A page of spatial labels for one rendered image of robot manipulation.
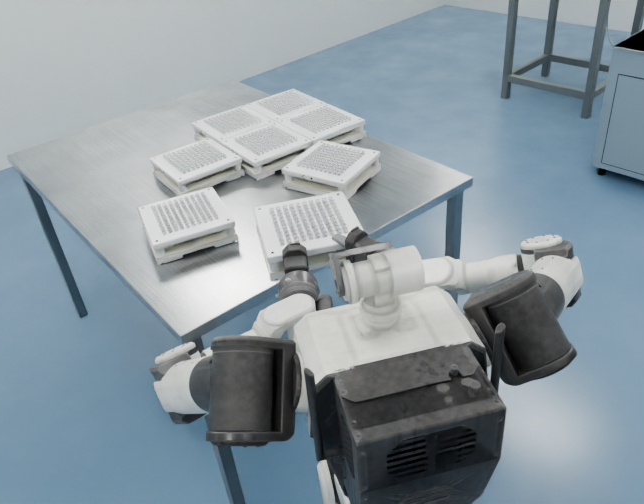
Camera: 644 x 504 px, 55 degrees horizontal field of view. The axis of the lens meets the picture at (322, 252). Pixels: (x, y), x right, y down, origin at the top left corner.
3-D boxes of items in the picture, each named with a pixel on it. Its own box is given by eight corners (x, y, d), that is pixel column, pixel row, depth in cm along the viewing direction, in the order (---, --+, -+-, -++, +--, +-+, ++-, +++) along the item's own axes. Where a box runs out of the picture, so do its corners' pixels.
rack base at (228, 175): (153, 175, 225) (151, 169, 224) (212, 153, 236) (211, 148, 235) (182, 200, 208) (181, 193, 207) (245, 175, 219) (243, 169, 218)
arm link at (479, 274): (467, 252, 132) (563, 237, 124) (477, 298, 133) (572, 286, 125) (459, 264, 122) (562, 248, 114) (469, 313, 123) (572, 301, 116)
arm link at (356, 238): (338, 237, 139) (379, 257, 132) (366, 218, 144) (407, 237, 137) (342, 280, 146) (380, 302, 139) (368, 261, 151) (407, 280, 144)
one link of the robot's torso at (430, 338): (532, 531, 96) (564, 367, 76) (320, 591, 91) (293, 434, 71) (456, 392, 120) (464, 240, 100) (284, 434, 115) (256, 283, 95)
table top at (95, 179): (9, 162, 254) (5, 155, 252) (234, 86, 307) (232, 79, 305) (183, 346, 154) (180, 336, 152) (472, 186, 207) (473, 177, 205)
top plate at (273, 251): (253, 213, 165) (252, 206, 163) (342, 196, 168) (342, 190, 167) (267, 264, 145) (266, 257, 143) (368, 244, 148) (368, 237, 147)
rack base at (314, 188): (283, 187, 210) (282, 181, 208) (321, 157, 226) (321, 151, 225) (345, 202, 198) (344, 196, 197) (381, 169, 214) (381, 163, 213)
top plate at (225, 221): (138, 212, 194) (136, 207, 193) (213, 191, 201) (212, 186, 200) (153, 251, 175) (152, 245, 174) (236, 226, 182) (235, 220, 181)
